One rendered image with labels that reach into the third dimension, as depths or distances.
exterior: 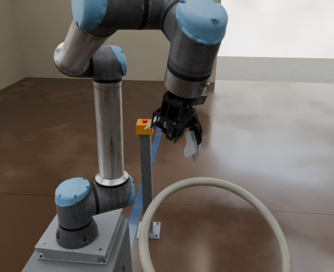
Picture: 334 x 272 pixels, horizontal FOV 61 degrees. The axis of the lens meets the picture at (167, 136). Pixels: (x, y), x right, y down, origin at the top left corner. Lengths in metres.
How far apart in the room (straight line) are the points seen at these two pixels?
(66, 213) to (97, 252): 0.22
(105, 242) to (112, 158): 0.41
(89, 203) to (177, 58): 0.91
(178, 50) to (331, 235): 2.71
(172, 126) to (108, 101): 0.56
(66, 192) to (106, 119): 0.36
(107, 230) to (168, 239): 1.26
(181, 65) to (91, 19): 0.18
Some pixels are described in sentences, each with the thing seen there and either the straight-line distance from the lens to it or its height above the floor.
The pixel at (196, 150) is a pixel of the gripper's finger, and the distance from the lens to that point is 0.70.
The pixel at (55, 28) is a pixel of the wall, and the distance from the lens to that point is 7.66.
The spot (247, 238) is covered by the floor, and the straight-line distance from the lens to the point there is 2.77.
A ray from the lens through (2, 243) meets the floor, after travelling 3.00.
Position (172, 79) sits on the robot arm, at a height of 1.79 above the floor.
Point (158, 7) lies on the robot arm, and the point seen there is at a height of 1.91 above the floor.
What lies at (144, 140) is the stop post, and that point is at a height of 0.95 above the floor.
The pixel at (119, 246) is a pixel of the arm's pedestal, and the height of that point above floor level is 0.85.
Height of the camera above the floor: 1.94
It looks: 27 degrees down
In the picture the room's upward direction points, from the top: straight up
